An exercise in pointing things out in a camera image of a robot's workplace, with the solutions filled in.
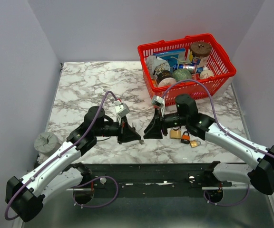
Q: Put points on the orange black padlock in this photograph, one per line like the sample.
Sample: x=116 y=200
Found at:
x=185 y=138

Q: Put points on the red soda can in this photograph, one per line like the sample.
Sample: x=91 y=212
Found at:
x=195 y=77

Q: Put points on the small brass padlock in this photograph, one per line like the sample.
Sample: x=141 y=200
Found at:
x=195 y=143

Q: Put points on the green melon ball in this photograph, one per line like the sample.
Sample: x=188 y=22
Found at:
x=181 y=74

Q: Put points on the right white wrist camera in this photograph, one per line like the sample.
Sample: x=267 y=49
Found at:
x=158 y=104

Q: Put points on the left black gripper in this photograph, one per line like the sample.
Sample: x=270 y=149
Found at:
x=126 y=133

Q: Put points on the grey tape roll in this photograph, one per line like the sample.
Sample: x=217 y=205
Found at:
x=47 y=143

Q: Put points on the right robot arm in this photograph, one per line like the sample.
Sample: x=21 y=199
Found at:
x=258 y=169

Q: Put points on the blue soda can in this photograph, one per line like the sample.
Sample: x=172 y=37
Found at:
x=193 y=69

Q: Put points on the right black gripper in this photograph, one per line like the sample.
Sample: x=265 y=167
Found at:
x=154 y=131

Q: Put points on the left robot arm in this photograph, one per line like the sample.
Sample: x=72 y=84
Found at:
x=25 y=195

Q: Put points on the black label cup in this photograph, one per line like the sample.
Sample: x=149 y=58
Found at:
x=164 y=78

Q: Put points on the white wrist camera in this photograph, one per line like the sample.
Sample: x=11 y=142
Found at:
x=158 y=104
x=121 y=109

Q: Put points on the large brass padlock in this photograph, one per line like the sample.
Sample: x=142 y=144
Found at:
x=175 y=134

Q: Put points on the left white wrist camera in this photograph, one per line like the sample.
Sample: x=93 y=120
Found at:
x=121 y=109

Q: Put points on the blue book box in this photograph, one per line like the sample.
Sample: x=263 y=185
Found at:
x=172 y=56

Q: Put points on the white snack bag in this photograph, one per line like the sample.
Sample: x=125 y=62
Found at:
x=156 y=64

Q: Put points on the red plastic basket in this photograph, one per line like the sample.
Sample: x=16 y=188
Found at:
x=218 y=62

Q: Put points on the white round bottle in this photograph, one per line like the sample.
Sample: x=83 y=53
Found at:
x=206 y=73

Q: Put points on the brown lid canister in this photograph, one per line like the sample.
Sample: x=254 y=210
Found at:
x=199 y=53

